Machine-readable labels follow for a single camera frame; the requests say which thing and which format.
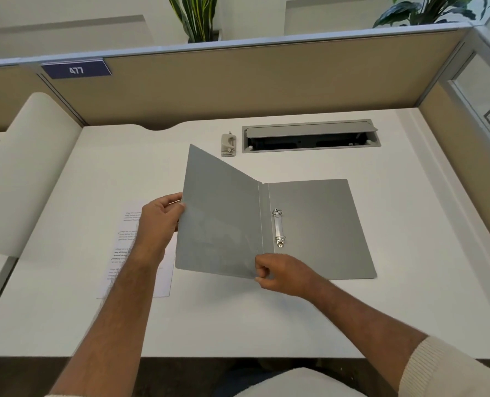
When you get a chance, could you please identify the person's right hand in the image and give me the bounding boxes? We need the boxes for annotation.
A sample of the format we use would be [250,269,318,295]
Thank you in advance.
[254,253,324,298]

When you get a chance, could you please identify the person's left hand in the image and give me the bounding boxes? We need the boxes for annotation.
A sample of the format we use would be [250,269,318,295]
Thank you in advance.
[131,192,186,265]

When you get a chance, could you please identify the white printed paper sheet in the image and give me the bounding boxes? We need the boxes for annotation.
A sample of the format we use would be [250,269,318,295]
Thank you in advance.
[97,201,176,299]

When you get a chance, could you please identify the grey ring binder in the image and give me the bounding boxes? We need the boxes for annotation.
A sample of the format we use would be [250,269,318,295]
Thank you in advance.
[174,143,378,282]

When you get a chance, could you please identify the gray hole punch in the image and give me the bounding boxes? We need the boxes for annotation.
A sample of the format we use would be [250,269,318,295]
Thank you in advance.
[220,131,238,158]

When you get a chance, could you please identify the person's right forearm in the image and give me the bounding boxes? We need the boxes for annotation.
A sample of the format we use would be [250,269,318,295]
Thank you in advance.
[307,278,429,393]

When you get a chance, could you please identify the person's left forearm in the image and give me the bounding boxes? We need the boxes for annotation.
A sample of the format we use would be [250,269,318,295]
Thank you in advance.
[48,250,165,397]

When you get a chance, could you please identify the dark blue trousers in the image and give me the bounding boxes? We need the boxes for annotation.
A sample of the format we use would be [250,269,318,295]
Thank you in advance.
[211,359,295,397]

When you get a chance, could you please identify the white curved desk divider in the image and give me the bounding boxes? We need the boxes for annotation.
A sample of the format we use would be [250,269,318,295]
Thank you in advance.
[0,92,83,257]

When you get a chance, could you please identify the blue number sign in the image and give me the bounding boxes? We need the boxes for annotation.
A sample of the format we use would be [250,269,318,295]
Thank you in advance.
[40,58,113,80]

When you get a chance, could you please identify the wide beige partition panel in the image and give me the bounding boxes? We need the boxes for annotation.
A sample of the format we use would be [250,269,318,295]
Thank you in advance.
[36,22,475,131]

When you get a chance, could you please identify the cream knit sweater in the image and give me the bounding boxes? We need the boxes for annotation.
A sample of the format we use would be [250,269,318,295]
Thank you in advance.
[44,335,490,397]

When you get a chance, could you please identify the beige side partition panel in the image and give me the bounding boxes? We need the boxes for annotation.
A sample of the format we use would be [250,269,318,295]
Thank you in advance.
[418,82,490,265]

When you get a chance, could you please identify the green snake plant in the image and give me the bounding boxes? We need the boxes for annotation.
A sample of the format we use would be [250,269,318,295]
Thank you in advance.
[168,0,220,43]

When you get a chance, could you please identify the gray framed glass panel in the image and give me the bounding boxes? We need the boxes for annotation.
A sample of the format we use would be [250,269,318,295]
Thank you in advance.
[437,24,490,162]

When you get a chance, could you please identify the dark green leafy plant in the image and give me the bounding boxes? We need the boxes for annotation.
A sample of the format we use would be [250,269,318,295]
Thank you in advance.
[373,0,490,29]

